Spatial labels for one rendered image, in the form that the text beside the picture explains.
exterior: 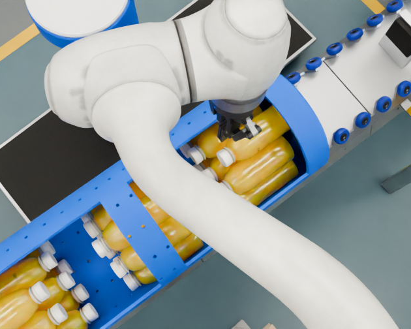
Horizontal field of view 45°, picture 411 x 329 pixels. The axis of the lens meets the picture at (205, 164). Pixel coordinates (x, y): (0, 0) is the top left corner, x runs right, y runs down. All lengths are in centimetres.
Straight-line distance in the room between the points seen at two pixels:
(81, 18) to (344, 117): 75
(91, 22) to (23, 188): 103
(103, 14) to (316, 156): 67
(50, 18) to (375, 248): 164
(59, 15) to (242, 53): 92
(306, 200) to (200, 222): 184
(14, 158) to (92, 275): 110
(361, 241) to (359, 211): 13
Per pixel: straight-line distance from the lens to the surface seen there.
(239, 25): 55
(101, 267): 128
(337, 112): 143
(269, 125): 110
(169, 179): 49
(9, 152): 229
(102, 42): 59
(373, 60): 152
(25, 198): 222
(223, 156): 109
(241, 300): 222
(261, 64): 57
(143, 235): 100
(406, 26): 142
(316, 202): 231
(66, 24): 141
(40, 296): 110
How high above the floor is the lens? 221
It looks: 75 degrees down
